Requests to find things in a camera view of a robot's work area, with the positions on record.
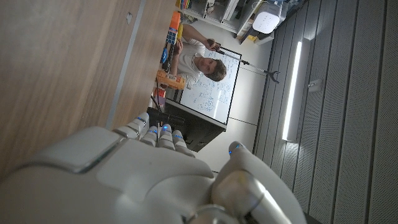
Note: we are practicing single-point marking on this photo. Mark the blue puzzle cube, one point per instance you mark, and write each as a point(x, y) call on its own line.
point(171, 36)

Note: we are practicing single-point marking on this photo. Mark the orange block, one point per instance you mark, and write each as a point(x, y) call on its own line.
point(175, 20)

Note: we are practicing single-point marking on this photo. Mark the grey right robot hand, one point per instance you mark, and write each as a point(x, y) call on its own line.
point(130, 180)

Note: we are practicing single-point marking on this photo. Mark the black monitor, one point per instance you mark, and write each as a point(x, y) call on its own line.
point(199, 130)

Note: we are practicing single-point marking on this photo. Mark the small grey ceiling sensor box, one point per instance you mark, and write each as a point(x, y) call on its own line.
point(314, 86)

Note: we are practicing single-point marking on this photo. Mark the small white table sticker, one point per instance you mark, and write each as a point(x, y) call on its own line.
point(129, 18)

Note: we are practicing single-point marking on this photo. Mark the orange toy drill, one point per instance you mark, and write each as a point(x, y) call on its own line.
point(170, 80)

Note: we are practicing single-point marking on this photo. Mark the small blue toy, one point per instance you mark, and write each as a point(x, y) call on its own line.
point(164, 56)

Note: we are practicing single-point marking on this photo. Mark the white storage shelf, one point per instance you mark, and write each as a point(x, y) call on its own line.
point(217, 14)

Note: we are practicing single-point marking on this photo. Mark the black reacher grabber tool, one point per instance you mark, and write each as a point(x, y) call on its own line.
point(248, 63)

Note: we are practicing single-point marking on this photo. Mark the person in white t-shirt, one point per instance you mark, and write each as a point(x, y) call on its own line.
point(189, 59)

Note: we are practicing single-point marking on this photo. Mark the yellow toy banana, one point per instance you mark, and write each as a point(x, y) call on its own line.
point(180, 31)

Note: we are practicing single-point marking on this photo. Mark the long ceiling light strip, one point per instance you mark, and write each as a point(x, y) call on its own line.
point(292, 90)

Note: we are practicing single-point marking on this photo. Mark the white air purifier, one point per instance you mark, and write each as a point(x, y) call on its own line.
point(265, 20)

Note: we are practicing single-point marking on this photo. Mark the small yellow box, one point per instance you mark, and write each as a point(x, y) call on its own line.
point(252, 38)

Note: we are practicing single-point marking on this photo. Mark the whiteboard with blue writing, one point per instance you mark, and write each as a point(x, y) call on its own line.
point(214, 99)

